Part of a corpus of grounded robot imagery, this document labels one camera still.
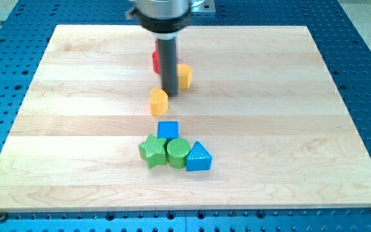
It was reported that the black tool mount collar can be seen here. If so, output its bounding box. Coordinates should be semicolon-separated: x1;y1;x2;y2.
137;10;191;34

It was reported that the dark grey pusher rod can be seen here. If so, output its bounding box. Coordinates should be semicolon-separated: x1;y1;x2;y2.
157;38;178;97

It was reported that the red hexagon block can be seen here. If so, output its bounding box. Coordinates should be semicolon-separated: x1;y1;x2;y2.
152;40;160;74

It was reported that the yellow heart block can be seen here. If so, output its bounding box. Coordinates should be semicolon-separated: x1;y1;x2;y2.
177;64;193;90

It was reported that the yellow half-moon block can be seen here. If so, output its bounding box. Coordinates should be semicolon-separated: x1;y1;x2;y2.
149;88;169;116

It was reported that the blue square block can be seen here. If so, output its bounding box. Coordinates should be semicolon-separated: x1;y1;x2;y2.
157;121;179;140

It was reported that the green cylinder block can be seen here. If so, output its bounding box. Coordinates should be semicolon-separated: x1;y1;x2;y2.
166;138;191;169

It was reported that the green star block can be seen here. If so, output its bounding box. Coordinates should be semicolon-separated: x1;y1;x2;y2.
138;134;167;169

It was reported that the light wooden board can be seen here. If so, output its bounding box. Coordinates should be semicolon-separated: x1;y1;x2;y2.
0;25;371;212

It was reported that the blue triangle block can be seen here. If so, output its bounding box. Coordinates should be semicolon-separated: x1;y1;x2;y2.
186;141;213;171

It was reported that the left board clamp screw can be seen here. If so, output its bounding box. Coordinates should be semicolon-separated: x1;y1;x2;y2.
0;212;8;222

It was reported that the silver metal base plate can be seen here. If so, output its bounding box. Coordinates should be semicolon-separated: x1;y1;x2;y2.
191;0;216;15

